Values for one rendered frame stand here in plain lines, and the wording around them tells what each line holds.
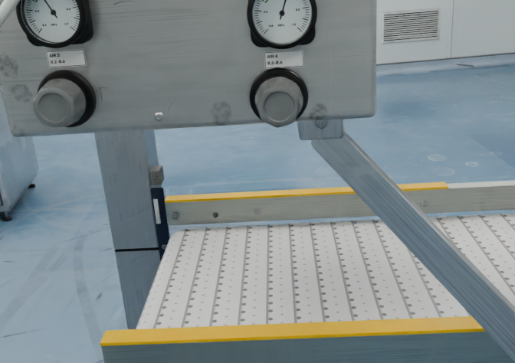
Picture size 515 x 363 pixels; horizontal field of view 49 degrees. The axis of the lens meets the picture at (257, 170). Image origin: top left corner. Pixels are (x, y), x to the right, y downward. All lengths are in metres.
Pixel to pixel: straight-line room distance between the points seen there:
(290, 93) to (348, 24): 0.05
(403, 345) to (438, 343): 0.03
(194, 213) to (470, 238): 0.32
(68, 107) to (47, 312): 1.89
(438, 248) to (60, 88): 0.25
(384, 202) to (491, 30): 5.88
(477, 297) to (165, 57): 0.24
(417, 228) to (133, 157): 0.41
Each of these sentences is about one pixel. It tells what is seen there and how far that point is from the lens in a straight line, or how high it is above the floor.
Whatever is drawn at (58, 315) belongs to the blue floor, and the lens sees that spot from 2.16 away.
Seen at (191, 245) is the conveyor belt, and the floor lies 0.82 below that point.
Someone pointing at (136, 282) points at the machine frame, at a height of 0.73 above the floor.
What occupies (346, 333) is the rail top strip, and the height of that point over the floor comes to 0.85.
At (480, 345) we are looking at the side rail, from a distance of 0.47.
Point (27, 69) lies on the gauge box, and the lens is 0.35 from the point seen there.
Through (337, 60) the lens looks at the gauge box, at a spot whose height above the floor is 1.06.
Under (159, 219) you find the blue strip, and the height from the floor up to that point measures 0.83.
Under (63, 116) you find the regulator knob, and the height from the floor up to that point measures 1.04.
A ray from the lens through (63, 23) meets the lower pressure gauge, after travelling 0.33.
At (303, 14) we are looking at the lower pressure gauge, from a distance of 0.31.
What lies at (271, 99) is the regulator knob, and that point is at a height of 1.05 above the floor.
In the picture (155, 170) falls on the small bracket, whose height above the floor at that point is 0.89.
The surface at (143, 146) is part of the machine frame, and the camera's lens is 0.69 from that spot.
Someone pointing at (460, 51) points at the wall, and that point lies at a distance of 6.12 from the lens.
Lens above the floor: 1.12
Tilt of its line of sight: 20 degrees down
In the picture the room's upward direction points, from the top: 4 degrees counter-clockwise
